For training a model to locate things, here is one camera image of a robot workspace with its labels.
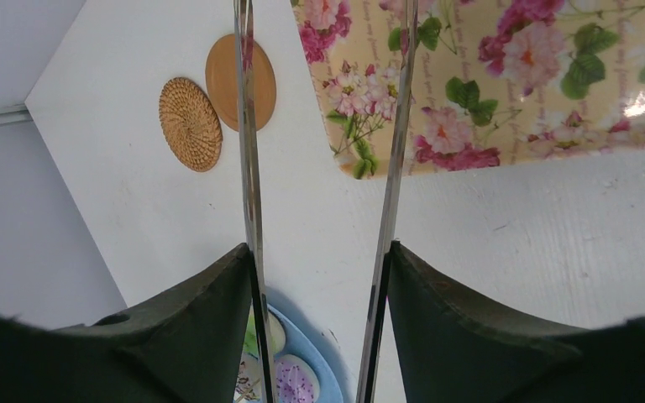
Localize purple sprinkled donut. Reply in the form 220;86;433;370
275;354;321;403

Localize blue three-tier cake stand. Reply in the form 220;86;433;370
268;306;343;403

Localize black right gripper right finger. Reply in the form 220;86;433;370
388;242;645;402

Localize green frosted donut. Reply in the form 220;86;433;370
243;308;286;358

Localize white chocolate drizzle donut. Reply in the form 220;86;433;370
233;353;262;402

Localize metal serving tongs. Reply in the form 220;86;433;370
233;1;418;402

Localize woven rattan coaster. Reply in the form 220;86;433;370
158;77;223;173

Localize smooth wooden coaster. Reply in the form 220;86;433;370
205;34;277;131

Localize floral serving tray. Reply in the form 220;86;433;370
292;1;645;180

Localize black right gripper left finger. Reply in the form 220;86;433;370
0;244;253;402

